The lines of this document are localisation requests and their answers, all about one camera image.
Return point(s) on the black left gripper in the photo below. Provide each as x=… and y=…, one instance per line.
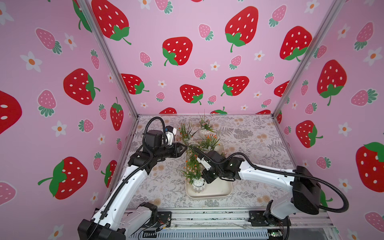
x=175, y=148

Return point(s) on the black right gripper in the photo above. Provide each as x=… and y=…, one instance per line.
x=208, y=173

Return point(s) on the white pot pink flower plant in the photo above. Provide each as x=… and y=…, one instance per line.
x=192, y=150

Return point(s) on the potted plant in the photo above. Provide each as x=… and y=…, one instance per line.
x=187, y=132
x=205, y=127
x=193, y=172

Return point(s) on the white pot orange flower plant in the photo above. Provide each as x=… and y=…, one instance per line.
x=209, y=142

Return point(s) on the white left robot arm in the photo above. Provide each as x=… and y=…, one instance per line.
x=106, y=222

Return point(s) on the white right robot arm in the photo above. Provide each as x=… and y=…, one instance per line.
x=303, y=193

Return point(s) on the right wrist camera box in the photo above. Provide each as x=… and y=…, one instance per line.
x=210, y=160

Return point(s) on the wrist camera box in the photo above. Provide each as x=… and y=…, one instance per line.
x=210, y=160
x=156, y=138

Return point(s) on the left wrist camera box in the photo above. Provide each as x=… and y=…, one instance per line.
x=156, y=138

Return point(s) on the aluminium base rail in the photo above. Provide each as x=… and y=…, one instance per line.
x=238, y=224

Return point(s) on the silver corner frame post left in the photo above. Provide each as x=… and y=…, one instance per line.
x=90, y=17

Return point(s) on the silver corner frame post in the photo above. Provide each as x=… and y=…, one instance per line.
x=90, y=17
x=325, y=25

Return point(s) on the silver corner frame post right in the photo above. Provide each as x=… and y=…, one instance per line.
x=325, y=25

